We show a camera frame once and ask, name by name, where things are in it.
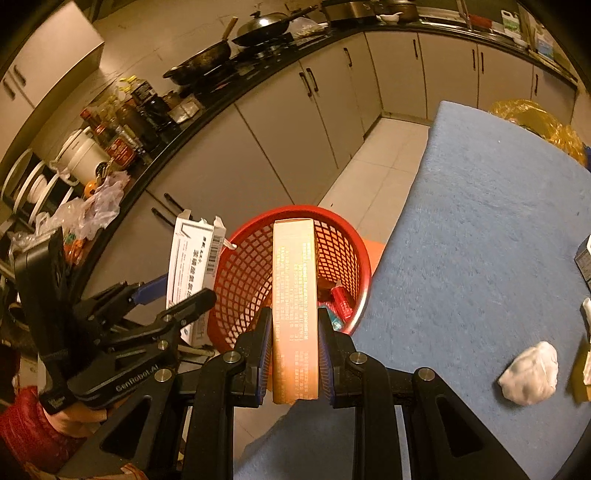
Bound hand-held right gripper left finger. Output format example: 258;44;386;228
60;307;274;480

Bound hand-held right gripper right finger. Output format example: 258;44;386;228
318;308;532;480

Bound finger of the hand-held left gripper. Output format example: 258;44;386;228
99;288;219;354
78;272;170;324

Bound white cardboard box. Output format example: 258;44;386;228
165;209;228;346

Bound long tan cardboard box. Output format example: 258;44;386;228
271;218;320;406

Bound red plastic packet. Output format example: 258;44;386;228
329;284;355;324

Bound red plastic mesh basket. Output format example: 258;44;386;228
207;204;374;357

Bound white tissue ball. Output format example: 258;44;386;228
498;340;560;407

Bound person's left forearm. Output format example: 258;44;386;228
0;385;139;480

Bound bag of oranges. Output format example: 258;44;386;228
60;228;88;266

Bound crumpled plastic bag on counter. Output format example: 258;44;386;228
34;170;131;241

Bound white electric kettle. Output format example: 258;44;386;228
54;127;112;185

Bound dish rack with white plates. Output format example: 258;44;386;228
0;148;80;232

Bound cluster of sauce bottles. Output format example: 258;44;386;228
79;76;178;168

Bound small clear plastic packet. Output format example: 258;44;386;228
167;95;205;124

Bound black kitchen countertop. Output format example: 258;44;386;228
0;21;580;324

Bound grey kitchen base cabinets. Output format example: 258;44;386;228
78;28;578;324

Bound black gas stove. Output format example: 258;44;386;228
185;34;305;93

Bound lidded metal wok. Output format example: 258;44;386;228
230;2;320;48

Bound clear bag beside wok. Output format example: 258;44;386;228
290;17;326;40

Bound yellow plastic bag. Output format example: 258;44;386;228
488;98;588;166

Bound steel rectangular pan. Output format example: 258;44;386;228
321;0;385;27

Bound stacked metal pots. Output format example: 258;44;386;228
382;0;420;21

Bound blue label plastic bottle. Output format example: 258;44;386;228
534;25;556;60

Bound chopstick holder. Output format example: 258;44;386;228
521;4;536;47

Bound wooden handle wok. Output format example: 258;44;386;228
161;17;239;88

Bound beige wall cupboard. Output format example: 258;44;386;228
0;0;106;112

